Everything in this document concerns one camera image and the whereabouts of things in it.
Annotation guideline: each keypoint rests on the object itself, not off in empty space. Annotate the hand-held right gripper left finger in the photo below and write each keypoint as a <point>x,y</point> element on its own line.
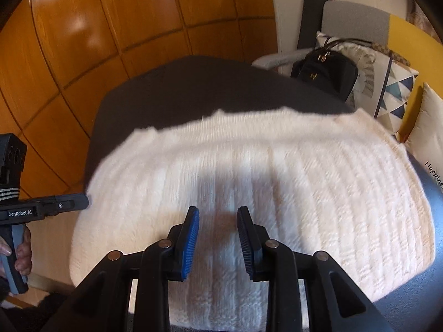
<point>192,242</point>

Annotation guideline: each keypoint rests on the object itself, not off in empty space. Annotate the grey yellow blue sofa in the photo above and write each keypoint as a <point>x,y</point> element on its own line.
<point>391,31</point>

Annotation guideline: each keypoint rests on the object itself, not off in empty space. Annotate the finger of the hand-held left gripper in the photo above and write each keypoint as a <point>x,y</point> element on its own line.
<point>65,203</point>

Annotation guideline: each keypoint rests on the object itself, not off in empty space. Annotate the white knit sweater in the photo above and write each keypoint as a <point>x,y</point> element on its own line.
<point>259,197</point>

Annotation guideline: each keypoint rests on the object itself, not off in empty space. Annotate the black handbag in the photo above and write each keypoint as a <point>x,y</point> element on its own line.
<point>325,72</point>

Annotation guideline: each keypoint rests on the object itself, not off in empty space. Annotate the person's left hand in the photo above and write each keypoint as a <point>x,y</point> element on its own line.
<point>23,249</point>

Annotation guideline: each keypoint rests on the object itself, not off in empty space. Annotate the deer print pillow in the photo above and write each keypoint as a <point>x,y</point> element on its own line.
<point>427,128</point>

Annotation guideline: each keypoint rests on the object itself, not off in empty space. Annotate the wooden wardrobe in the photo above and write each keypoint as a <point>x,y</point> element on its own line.
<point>121,58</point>

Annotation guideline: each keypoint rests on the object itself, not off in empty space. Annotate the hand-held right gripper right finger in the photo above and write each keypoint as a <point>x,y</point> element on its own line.
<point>244,245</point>

